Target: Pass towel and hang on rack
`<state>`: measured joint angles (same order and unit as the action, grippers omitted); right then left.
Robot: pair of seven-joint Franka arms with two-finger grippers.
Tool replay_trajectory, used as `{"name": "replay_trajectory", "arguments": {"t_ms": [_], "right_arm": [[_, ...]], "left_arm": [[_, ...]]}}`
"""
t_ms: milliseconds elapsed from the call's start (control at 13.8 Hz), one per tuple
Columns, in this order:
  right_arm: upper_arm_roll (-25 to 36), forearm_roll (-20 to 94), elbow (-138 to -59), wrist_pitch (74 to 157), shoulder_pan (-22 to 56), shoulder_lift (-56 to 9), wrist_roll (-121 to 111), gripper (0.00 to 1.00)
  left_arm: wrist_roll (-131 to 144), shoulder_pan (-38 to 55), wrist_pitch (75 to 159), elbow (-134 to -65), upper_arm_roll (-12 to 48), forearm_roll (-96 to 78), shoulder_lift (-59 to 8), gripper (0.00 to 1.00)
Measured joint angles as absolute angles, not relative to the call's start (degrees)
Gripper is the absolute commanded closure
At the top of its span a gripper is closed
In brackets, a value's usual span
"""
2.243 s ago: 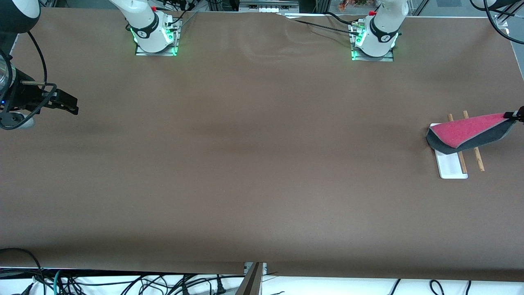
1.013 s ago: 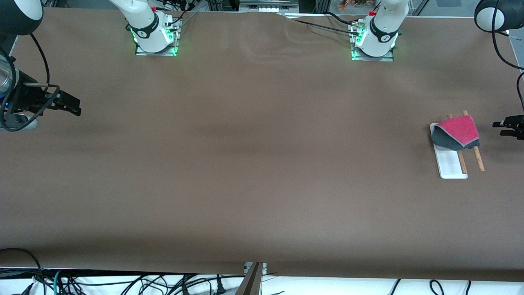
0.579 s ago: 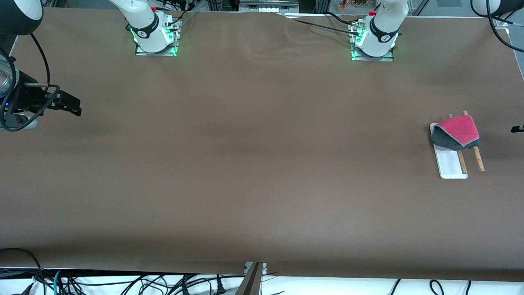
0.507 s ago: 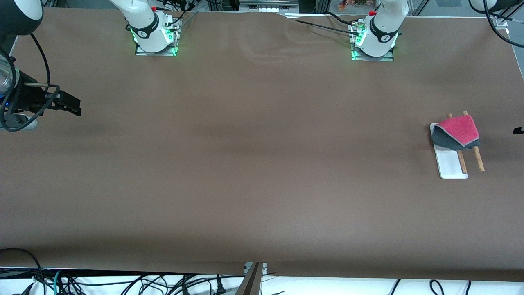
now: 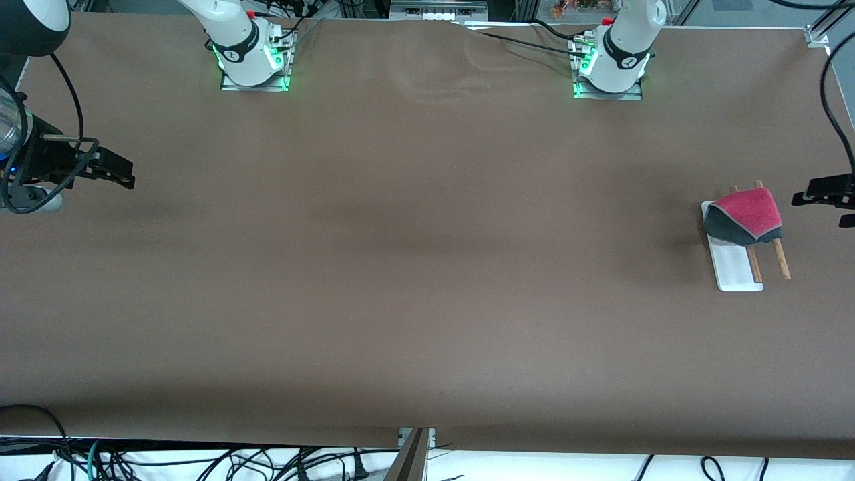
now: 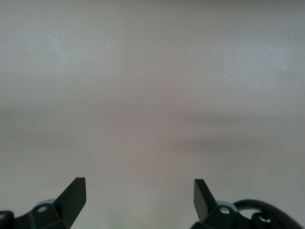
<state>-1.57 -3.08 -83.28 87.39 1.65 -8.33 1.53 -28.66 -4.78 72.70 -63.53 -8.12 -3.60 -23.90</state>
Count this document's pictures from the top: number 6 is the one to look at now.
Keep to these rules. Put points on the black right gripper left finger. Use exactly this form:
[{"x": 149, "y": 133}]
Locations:
[{"x": 69, "y": 207}]

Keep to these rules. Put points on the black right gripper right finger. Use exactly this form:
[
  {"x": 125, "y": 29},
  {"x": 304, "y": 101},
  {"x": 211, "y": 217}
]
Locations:
[{"x": 205, "y": 207}]

